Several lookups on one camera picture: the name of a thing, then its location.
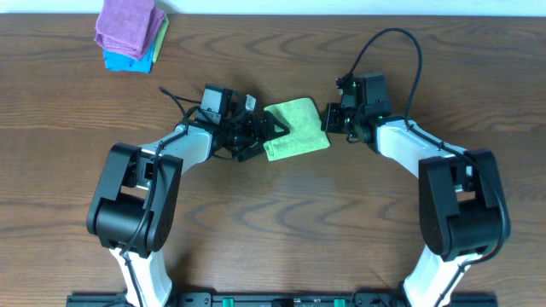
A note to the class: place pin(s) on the green microfiber cloth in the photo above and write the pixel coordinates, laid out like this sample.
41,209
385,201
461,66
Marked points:
305,134

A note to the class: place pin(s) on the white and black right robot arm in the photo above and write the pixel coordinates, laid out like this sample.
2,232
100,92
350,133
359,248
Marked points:
462,212

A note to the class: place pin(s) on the folded purple cloth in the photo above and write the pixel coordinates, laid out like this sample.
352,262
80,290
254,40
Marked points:
128,27

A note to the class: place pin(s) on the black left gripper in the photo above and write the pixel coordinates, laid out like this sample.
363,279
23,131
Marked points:
261,129

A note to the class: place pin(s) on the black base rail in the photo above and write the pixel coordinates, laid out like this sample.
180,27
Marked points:
365,299

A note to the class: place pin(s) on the folded blue cloth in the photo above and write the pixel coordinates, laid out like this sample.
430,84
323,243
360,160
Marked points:
121,63

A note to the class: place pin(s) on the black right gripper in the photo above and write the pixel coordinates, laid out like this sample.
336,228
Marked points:
333,118

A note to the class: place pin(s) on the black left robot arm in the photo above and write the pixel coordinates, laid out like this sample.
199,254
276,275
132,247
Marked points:
133,207

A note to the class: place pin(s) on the folded yellow-green cloth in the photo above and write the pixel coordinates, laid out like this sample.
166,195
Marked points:
160,36

